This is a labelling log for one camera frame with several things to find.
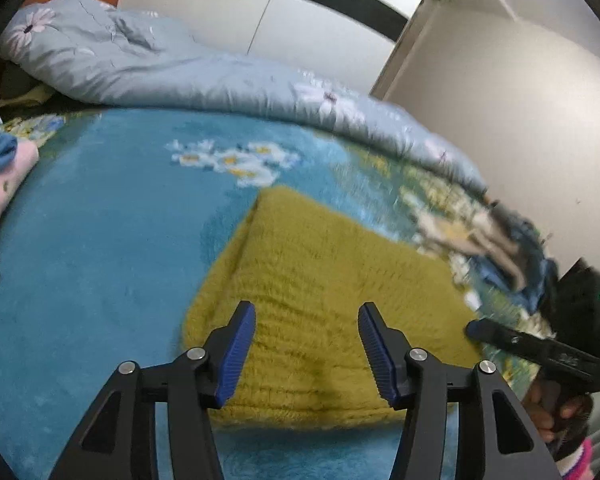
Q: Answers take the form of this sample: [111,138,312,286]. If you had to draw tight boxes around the person right hand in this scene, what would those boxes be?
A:
[522,378,592,443]

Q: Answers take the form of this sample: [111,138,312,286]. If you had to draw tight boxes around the beige fuzzy sweater yellow letters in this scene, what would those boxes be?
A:
[415,211,528,292]

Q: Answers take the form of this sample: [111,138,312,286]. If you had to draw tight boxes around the floral teal plush blanket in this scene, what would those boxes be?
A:
[0,106,556,480]

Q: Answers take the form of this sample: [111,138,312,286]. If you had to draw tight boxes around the dark pillow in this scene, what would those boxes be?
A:
[0,62,56,108]

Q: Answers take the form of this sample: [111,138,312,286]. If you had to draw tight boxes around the grey blue denim garment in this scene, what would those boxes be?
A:
[471,202,558,314]

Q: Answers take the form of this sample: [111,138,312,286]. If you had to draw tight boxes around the light blue floral quilt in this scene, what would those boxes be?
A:
[0,0,486,194]

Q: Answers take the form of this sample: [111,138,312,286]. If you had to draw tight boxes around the white wardrobe black stripe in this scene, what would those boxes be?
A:
[119,0,422,93]

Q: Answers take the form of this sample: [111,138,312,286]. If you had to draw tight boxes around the olive green knit sweater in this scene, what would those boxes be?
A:
[182,186,480,429]

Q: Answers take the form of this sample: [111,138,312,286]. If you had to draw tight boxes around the wooden door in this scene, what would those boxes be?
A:
[368,0,444,104]

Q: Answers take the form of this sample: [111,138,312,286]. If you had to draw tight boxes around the pink sleeve right forearm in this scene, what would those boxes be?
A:
[556,438,594,480]

